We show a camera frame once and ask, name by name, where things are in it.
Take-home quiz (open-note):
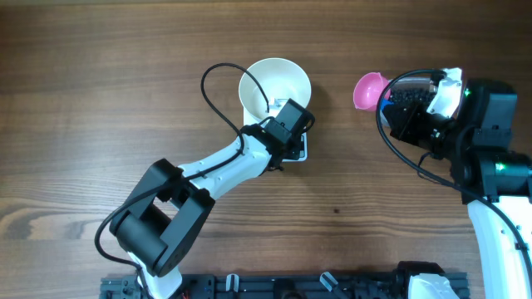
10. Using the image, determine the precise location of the pile of black beans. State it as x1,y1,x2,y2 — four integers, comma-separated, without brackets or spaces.
389,88,436,105

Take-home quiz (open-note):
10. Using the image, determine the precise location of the pink scoop blue handle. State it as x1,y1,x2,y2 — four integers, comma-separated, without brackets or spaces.
353,72,389,112

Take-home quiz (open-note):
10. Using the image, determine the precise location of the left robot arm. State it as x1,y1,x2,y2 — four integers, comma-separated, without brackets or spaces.
110,100,315,298

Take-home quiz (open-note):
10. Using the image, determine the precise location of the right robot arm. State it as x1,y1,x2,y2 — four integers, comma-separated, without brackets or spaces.
382,79,531,298

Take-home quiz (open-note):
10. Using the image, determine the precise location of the white digital kitchen scale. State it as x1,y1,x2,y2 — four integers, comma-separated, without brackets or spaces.
243,109,308,163

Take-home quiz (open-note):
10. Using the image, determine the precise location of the white bowl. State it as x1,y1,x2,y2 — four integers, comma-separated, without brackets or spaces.
239,57,312,121

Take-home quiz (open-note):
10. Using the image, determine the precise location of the clear plastic container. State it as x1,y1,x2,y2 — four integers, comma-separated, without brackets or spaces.
379,77,438,128

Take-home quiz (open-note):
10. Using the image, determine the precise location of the right black camera cable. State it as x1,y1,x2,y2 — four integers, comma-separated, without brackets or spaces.
375,68,532,283

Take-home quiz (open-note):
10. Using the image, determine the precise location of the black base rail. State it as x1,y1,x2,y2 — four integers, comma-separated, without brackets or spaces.
98,272,470,299

